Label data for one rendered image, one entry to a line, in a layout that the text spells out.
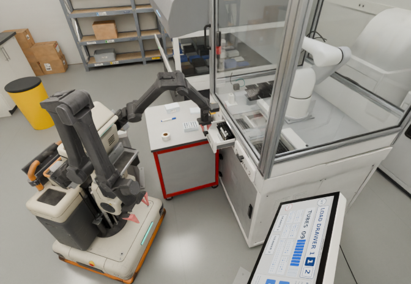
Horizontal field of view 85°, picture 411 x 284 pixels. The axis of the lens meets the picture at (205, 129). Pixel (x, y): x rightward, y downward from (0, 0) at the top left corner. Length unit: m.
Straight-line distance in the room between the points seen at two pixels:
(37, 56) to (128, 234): 4.44
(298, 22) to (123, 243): 1.78
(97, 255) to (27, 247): 0.84
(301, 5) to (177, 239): 1.92
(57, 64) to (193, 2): 4.04
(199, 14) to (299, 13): 1.37
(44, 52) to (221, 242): 4.81
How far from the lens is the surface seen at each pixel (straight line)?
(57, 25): 5.82
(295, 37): 0.91
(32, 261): 2.58
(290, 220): 1.12
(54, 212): 1.65
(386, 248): 2.60
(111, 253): 1.98
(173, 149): 1.86
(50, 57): 5.65
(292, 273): 0.96
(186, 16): 2.13
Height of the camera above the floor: 1.98
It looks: 39 degrees down
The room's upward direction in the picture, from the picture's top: 2 degrees counter-clockwise
